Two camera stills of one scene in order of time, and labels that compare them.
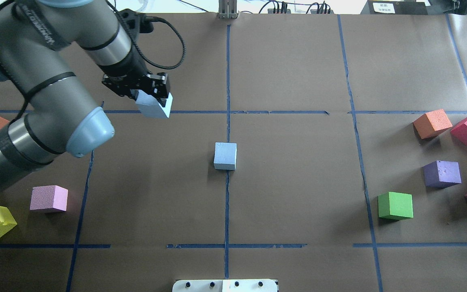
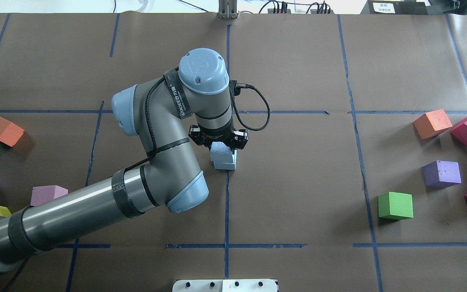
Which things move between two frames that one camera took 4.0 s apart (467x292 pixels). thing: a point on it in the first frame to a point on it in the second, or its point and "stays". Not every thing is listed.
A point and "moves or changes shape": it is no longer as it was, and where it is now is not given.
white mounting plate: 225,285 stays
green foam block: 395,206 stays
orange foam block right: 431,123 stays
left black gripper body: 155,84 to 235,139
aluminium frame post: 228,9 stays
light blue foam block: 149,106 moves or changes shape
